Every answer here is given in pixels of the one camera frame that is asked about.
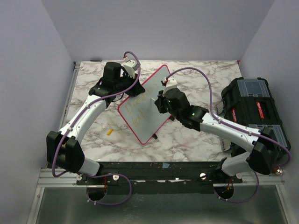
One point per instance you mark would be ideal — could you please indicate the aluminium rail frame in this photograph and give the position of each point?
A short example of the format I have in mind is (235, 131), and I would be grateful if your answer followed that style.
(51, 182)

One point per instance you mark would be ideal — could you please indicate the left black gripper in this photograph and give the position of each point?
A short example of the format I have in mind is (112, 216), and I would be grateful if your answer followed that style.
(137, 89)

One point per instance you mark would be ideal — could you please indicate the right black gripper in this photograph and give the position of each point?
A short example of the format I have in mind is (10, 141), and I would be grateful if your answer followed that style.
(159, 101)

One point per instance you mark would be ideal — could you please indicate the pink framed whiteboard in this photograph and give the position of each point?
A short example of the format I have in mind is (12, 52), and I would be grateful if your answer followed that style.
(140, 113)

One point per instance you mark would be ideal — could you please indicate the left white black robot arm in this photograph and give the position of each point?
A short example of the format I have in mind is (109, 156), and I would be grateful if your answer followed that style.
(64, 147)

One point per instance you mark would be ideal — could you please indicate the black base frame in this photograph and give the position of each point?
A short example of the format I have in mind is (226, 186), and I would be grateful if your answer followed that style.
(122, 178)

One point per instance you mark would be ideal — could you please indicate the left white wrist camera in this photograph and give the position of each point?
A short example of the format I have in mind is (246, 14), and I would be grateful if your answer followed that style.
(131, 66)

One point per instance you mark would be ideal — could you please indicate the black plastic toolbox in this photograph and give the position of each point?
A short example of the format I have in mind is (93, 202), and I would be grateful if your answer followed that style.
(249, 102)

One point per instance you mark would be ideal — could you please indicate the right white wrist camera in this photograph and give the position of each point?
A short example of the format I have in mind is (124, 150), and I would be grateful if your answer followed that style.
(168, 84)

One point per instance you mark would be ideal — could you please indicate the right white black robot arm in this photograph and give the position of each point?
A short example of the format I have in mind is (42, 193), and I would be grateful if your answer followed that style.
(260, 150)

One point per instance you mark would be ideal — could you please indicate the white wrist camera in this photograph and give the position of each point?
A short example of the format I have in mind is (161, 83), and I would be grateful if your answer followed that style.
(131, 66)
(168, 84)

